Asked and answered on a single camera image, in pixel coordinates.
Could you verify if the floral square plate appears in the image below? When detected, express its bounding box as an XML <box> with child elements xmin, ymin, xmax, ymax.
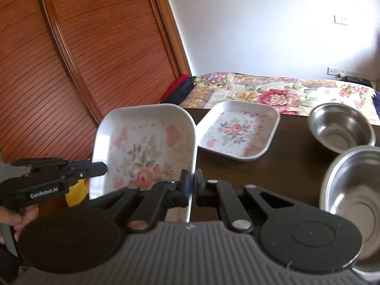
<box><xmin>89</xmin><ymin>103</ymin><xmax>198</xmax><ymax>224</ymax></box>
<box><xmin>196</xmin><ymin>100</ymin><xmax>280</xmax><ymax>162</ymax></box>

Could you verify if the small steel bowl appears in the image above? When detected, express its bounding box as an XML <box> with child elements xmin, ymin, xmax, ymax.
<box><xmin>308</xmin><ymin>103</ymin><xmax>376</xmax><ymax>154</ymax></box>

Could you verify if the person's left hand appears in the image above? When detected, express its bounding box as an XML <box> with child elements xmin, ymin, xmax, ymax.
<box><xmin>0</xmin><ymin>204</ymin><xmax>39</xmax><ymax>241</ymax></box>

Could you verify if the yellow plush toy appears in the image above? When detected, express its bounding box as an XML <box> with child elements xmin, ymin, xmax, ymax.
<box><xmin>65</xmin><ymin>179</ymin><xmax>90</xmax><ymax>207</ymax></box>

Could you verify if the dark blue blanket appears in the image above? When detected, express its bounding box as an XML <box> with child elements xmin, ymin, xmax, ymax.
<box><xmin>160</xmin><ymin>76</ymin><xmax>195</xmax><ymax>105</ymax></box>

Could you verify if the red cloth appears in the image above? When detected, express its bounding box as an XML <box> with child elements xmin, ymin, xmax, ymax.
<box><xmin>160</xmin><ymin>74</ymin><xmax>190</xmax><ymax>102</ymax></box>

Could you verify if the wooden slatted wardrobe door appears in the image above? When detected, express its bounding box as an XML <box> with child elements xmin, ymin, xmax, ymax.
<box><xmin>1</xmin><ymin>0</ymin><xmax>191</xmax><ymax>163</ymax></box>

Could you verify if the floral bedspread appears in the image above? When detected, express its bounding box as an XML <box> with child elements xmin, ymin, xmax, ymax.
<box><xmin>180</xmin><ymin>73</ymin><xmax>379</xmax><ymax>125</ymax></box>

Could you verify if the large steel bowl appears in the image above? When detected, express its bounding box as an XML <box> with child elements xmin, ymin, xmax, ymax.
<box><xmin>319</xmin><ymin>145</ymin><xmax>379</xmax><ymax>284</ymax></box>

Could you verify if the black box on bed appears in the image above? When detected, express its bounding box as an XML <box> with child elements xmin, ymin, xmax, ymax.
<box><xmin>339</xmin><ymin>76</ymin><xmax>372</xmax><ymax>88</ymax></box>

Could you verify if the white wall socket strip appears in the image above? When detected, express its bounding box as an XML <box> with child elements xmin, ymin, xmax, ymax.
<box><xmin>327</xmin><ymin>68</ymin><xmax>359</xmax><ymax>77</ymax></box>

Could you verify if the white wall switch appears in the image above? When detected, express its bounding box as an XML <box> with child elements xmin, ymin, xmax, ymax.
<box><xmin>334</xmin><ymin>15</ymin><xmax>348</xmax><ymax>25</ymax></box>

